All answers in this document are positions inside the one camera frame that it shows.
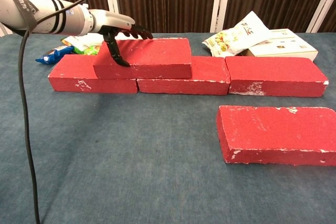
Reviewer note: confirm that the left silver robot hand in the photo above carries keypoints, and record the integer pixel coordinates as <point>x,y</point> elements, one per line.
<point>110,18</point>

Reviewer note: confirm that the red foam brick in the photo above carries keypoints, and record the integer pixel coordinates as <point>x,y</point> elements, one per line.
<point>207,70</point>
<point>157,56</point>
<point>273,72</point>
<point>71,73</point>
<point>275,129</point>

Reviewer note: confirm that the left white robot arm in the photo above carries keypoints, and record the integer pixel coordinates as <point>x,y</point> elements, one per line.
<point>44,11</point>

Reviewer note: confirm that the green snack packet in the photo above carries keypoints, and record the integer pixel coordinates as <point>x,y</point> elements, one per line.
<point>88,50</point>

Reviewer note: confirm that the green orange snack bag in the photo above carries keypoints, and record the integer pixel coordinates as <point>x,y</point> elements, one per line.
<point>69,41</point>

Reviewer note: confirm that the blue cookie packet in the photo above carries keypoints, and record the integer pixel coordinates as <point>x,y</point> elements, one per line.
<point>56,52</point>

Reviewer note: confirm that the white nut snack bag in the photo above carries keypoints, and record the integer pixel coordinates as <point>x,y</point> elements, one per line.
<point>236,37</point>

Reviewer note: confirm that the blue felt table cover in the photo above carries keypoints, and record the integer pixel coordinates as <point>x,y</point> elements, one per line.
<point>131,182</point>

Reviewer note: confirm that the white flat cardboard box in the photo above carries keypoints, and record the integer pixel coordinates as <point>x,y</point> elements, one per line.
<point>288,45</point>

